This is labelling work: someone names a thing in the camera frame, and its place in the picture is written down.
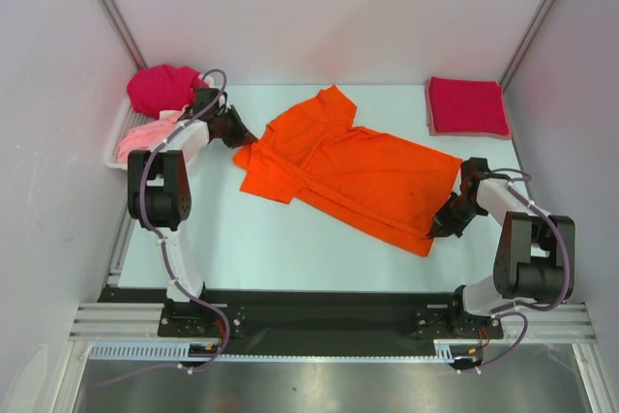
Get crumpled pink t shirt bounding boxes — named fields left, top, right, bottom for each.
left=117, top=119, right=179, bottom=162

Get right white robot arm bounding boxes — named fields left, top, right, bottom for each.
left=427, top=158, right=575, bottom=337

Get folded red t shirt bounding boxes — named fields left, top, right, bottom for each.
left=427, top=76, right=510, bottom=137

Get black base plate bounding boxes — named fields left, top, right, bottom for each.
left=96, top=286, right=504, bottom=357

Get white slotted cable duct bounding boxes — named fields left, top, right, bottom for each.
left=89, top=341, right=480, bottom=364

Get white plastic basket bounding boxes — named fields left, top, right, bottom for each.
left=103, top=96, right=210, bottom=170

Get aluminium frame rail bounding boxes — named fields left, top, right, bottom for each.
left=69, top=303, right=597, bottom=344

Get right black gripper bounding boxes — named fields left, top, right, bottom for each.
left=427, top=192, right=485, bottom=238

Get crumpled magenta t shirt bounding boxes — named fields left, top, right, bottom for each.
left=127, top=64, right=207, bottom=119

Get orange t shirt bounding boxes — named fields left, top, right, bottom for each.
left=234, top=86, right=461, bottom=257

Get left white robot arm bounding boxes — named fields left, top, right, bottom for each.
left=127, top=87, right=256, bottom=336

